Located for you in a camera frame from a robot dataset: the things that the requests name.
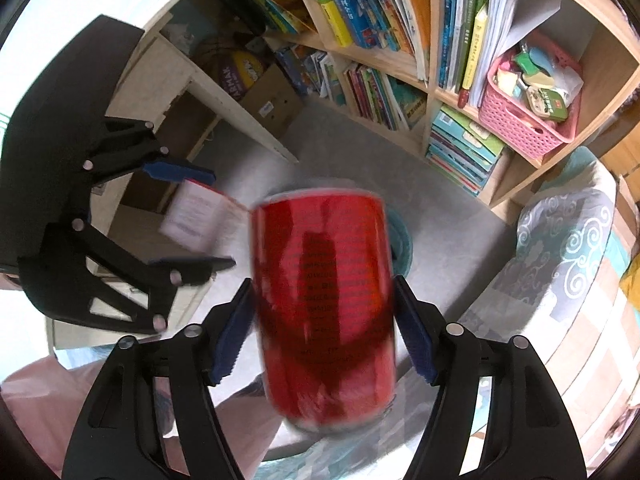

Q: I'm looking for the pink plastic basket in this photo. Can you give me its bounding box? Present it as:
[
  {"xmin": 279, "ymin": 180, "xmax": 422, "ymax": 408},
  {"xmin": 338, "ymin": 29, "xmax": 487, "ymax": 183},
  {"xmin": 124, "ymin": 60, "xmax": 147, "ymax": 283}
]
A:
[{"xmin": 477, "ymin": 42, "xmax": 585, "ymax": 163}]

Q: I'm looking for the row of thin picture books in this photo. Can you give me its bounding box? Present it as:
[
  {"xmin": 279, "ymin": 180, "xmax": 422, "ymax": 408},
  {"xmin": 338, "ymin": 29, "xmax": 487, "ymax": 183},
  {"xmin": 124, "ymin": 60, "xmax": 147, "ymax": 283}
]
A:
[{"xmin": 275, "ymin": 45, "xmax": 428, "ymax": 133}]

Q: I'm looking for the wooden bookshelf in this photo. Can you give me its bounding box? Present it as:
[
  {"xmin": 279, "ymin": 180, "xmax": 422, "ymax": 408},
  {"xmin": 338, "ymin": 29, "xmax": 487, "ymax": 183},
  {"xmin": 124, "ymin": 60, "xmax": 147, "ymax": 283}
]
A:
[{"xmin": 140, "ymin": 0, "xmax": 640, "ymax": 211}]

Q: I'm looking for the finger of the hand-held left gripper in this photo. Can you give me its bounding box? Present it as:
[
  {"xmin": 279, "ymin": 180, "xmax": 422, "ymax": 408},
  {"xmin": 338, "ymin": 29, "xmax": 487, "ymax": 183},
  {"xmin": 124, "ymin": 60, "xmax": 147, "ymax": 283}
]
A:
[
  {"xmin": 82, "ymin": 117, "xmax": 216, "ymax": 186},
  {"xmin": 20, "ymin": 219, "xmax": 237, "ymax": 336}
]

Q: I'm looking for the red drink can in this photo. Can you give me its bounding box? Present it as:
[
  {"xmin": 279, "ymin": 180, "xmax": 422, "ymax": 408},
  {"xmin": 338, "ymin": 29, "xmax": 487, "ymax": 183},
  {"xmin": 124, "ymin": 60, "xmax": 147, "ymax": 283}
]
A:
[{"xmin": 250, "ymin": 186, "xmax": 401, "ymax": 433}]

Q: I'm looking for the green lidded packet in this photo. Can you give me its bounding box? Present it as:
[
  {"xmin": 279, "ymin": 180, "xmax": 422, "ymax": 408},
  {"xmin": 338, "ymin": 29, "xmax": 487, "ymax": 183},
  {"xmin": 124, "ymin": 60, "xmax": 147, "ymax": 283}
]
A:
[{"xmin": 525, "ymin": 87, "xmax": 571, "ymax": 122}]

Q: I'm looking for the cardboard box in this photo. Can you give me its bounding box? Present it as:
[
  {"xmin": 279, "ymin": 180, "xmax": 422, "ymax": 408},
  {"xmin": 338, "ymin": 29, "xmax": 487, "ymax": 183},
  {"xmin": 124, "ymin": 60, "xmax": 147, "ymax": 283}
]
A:
[{"xmin": 240, "ymin": 62, "xmax": 306, "ymax": 141}]

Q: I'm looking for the row of blue children's books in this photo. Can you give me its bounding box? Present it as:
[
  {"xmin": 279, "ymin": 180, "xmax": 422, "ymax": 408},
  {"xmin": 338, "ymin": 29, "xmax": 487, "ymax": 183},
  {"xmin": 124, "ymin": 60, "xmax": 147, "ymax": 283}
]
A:
[{"xmin": 232, "ymin": 0, "xmax": 431, "ymax": 83}]

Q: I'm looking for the stack of flat teal books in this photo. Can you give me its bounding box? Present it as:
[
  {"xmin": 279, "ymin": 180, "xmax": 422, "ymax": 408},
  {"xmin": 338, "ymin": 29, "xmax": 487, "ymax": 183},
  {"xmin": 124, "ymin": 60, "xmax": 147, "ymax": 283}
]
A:
[{"xmin": 425, "ymin": 104, "xmax": 506, "ymax": 197}]

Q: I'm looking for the pink and blue printed mat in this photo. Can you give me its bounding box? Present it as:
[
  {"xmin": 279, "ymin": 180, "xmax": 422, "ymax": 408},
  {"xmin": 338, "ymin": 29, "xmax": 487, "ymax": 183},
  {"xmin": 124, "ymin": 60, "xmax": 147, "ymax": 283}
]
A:
[{"xmin": 0, "ymin": 355, "xmax": 116, "ymax": 476}]

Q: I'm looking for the patterned cushioned chair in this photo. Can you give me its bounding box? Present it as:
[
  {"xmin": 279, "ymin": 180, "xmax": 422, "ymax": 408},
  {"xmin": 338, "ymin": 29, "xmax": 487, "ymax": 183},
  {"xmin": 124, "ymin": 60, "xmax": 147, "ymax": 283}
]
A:
[{"xmin": 457, "ymin": 147, "xmax": 640, "ymax": 471}]

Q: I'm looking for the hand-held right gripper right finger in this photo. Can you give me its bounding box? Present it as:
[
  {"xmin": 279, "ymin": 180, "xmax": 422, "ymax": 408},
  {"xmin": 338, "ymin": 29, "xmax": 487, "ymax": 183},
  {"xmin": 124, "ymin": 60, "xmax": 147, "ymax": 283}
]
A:
[{"xmin": 392, "ymin": 275, "xmax": 588, "ymax": 480}]

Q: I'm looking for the row of upright green books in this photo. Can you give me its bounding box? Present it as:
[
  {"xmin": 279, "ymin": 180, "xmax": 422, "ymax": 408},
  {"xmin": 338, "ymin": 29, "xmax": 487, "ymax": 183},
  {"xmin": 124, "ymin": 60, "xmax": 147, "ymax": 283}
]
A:
[{"xmin": 437, "ymin": 0, "xmax": 526, "ymax": 108}]

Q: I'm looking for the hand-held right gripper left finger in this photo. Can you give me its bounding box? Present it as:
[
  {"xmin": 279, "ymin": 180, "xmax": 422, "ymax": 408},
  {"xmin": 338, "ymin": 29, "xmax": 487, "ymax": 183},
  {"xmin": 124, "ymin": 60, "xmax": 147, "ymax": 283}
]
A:
[{"xmin": 62, "ymin": 277, "xmax": 256, "ymax": 480}]

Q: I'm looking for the teal bin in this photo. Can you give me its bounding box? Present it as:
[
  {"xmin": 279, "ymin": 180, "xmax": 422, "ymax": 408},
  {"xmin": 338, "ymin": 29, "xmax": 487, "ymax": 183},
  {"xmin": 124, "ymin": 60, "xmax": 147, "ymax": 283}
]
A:
[{"xmin": 385, "ymin": 207, "xmax": 416, "ymax": 281}]

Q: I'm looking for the small white cube box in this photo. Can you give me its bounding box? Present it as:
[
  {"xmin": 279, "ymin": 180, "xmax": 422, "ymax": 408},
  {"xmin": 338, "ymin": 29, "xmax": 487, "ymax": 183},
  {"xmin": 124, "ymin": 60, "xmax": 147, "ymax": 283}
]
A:
[{"xmin": 160, "ymin": 180, "xmax": 251, "ymax": 256}]

